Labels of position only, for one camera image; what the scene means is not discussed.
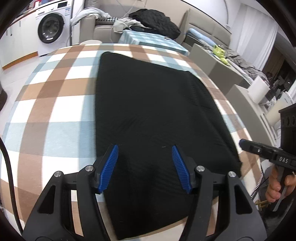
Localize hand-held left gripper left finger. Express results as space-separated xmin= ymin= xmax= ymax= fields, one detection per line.
xmin=23 ymin=144 xmax=119 ymax=241

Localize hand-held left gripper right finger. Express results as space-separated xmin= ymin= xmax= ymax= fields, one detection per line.
xmin=171 ymin=145 xmax=266 ymax=241

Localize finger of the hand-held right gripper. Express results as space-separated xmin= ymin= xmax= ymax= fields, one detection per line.
xmin=239 ymin=138 xmax=273 ymax=161

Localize black knit sweater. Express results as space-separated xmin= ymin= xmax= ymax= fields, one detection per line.
xmin=95 ymin=51 xmax=243 ymax=234

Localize person's right hand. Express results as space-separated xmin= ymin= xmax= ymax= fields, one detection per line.
xmin=265 ymin=166 xmax=295 ymax=202

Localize dark wooden cabinet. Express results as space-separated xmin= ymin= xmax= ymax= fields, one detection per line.
xmin=279 ymin=104 xmax=296 ymax=150

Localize beige chair back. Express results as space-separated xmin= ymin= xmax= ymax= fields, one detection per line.
xmin=225 ymin=85 xmax=278 ymax=142

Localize white box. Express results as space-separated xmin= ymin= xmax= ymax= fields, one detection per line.
xmin=248 ymin=76 xmax=271 ymax=103

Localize plaid tablecloth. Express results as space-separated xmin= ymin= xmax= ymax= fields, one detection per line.
xmin=0 ymin=43 xmax=264 ymax=241

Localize beige side table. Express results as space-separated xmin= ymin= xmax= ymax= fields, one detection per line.
xmin=190 ymin=44 xmax=250 ymax=93

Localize grey crumpled cloth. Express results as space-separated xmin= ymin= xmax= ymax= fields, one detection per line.
xmin=225 ymin=49 xmax=266 ymax=79

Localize yellow-green object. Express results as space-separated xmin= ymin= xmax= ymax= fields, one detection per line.
xmin=212 ymin=45 xmax=228 ymax=65

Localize white curtain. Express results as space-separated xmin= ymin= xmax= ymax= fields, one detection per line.
xmin=231 ymin=5 xmax=278 ymax=70

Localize light blue pillow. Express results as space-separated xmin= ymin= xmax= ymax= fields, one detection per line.
xmin=187 ymin=28 xmax=215 ymax=44

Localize teal plaid cloth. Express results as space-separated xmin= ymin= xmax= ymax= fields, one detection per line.
xmin=118 ymin=30 xmax=189 ymax=56

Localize grey sofa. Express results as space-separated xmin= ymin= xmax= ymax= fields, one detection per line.
xmin=80 ymin=8 xmax=232 ymax=54

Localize pale grey garment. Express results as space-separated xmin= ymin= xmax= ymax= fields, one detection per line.
xmin=113 ymin=18 xmax=144 ymax=33

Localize houndstooth pillow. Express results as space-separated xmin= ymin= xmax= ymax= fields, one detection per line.
xmin=96 ymin=17 xmax=118 ymax=24

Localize black quilted jacket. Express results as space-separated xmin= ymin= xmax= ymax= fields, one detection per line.
xmin=128 ymin=9 xmax=181 ymax=40

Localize white washing machine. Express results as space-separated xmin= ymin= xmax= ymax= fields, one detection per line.
xmin=35 ymin=0 xmax=75 ymax=57

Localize white floor cabinets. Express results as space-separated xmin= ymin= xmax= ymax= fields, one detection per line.
xmin=0 ymin=7 xmax=38 ymax=70

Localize light grey blanket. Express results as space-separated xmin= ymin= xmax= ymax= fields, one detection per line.
xmin=70 ymin=7 xmax=111 ymax=26

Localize black cable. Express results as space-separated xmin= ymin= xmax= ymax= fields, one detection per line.
xmin=0 ymin=139 xmax=23 ymax=234

